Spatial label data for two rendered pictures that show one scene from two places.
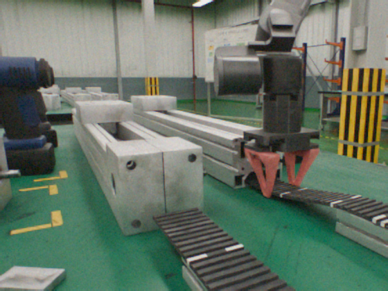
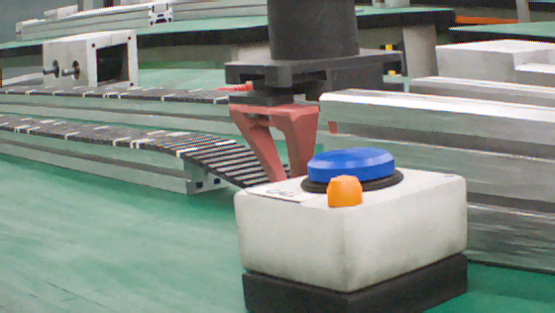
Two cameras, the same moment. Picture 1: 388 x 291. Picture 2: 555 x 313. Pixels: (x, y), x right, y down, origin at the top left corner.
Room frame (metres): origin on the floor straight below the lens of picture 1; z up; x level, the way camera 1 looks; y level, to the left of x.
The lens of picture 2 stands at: (1.24, -0.17, 0.94)
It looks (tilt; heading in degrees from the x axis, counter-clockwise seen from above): 9 degrees down; 174
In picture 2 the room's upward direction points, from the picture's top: 5 degrees counter-clockwise
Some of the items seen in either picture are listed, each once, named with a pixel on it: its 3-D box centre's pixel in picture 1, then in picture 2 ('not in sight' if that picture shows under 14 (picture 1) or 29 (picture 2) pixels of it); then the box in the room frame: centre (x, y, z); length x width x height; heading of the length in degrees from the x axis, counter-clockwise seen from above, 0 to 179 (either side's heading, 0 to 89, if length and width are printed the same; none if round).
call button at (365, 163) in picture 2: not in sight; (352, 174); (0.71, -0.08, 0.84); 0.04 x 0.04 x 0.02
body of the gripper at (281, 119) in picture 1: (282, 118); (313, 28); (0.49, -0.06, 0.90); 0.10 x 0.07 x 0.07; 120
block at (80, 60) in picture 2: not in sight; (91, 66); (-0.47, -0.25, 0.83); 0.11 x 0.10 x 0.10; 120
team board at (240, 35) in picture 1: (234, 80); not in sight; (6.50, 0.16, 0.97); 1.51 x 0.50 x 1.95; 51
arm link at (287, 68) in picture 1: (278, 76); not in sight; (0.49, -0.05, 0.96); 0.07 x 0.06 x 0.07; 102
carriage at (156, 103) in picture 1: (153, 107); not in sight; (1.10, 0.30, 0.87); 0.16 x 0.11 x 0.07; 30
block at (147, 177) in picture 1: (163, 179); (508, 105); (0.41, 0.10, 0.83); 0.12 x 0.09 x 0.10; 120
